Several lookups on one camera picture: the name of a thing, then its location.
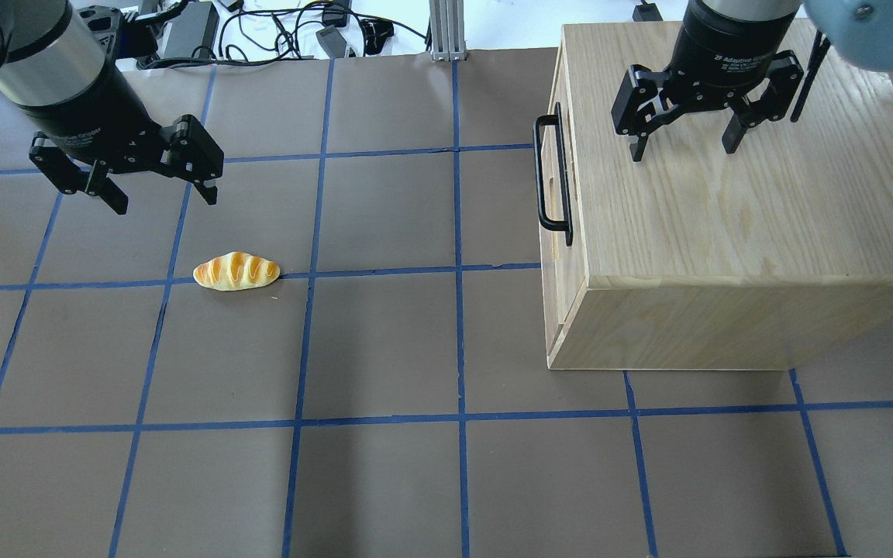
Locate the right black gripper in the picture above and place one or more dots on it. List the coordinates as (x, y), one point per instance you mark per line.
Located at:
(728, 45)

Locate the wooden drawer cabinet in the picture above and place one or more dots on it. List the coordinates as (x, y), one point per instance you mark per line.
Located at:
(694, 259)

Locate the toy bread loaf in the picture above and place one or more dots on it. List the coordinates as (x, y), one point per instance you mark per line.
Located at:
(236, 271)

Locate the wooden drawer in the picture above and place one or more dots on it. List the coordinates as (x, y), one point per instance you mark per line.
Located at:
(554, 207)

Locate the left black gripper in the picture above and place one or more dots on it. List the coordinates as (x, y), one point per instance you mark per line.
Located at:
(98, 108)

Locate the aluminium frame post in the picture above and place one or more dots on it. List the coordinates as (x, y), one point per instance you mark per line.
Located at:
(446, 31)

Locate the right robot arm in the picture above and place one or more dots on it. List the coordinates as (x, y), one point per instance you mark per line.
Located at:
(861, 32)

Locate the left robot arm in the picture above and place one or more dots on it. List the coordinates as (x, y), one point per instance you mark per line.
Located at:
(58, 66)

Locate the black power adapter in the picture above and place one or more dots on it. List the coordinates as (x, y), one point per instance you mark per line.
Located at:
(191, 34)

